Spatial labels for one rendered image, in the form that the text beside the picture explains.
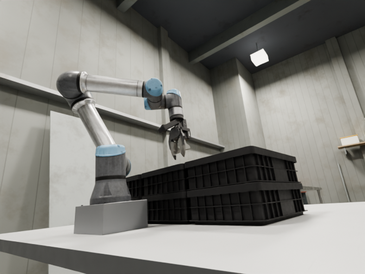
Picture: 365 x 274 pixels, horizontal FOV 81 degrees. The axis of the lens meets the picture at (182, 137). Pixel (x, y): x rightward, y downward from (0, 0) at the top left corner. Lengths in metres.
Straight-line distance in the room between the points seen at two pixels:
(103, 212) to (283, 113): 8.32
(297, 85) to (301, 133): 1.82
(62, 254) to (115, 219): 0.24
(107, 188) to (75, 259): 0.34
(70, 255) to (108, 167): 0.37
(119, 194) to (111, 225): 0.11
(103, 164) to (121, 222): 0.22
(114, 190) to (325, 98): 8.25
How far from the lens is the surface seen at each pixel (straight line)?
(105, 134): 1.06
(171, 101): 1.09
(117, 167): 0.86
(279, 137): 8.59
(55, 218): 3.14
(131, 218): 0.84
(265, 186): 0.70
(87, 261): 0.52
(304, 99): 8.79
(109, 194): 0.83
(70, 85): 1.05
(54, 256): 0.65
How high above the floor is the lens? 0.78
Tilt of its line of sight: 17 degrees up
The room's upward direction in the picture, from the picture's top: 4 degrees counter-clockwise
